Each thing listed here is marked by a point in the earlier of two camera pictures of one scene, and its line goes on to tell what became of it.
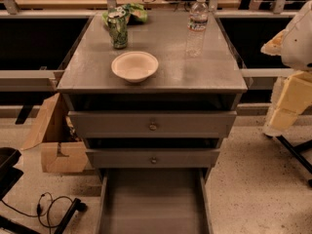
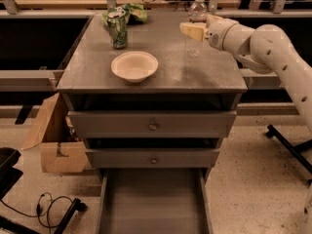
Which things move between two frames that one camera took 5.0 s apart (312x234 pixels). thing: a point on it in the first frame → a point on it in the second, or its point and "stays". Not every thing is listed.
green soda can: (118, 28) stays
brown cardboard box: (61, 146) stays
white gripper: (298, 44) → (215, 33)
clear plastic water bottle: (197, 26) stays
